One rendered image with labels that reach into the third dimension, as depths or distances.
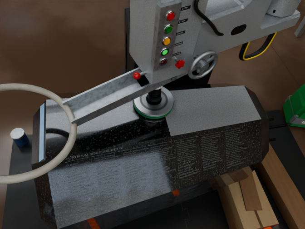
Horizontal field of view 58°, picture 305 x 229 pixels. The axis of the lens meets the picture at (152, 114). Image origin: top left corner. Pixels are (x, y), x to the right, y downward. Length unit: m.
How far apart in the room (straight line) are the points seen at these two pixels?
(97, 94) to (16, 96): 1.57
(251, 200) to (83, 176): 1.17
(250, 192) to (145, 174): 0.90
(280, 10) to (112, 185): 1.15
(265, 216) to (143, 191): 0.94
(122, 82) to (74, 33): 2.04
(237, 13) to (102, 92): 0.68
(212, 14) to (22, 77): 2.17
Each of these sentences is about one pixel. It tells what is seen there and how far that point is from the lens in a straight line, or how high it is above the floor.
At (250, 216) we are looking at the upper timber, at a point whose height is 0.25.
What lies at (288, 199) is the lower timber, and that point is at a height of 0.13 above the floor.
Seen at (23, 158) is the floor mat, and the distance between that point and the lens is 2.41.
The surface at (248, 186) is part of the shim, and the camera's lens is 2.09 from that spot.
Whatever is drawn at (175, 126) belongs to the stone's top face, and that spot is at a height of 0.87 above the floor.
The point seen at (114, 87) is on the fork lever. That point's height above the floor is 1.05.
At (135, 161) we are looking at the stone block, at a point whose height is 0.80.
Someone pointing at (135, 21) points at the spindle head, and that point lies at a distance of 1.14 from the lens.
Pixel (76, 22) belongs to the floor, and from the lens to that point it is 3.47.
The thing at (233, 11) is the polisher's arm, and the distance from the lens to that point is 1.21.
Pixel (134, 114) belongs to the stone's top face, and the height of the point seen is 0.87.
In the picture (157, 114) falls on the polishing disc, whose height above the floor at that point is 0.90.
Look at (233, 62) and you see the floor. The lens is 3.18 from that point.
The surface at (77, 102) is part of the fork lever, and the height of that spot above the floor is 1.02.
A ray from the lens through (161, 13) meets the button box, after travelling 0.93.
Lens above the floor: 2.06
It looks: 54 degrees down
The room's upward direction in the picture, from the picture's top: 8 degrees clockwise
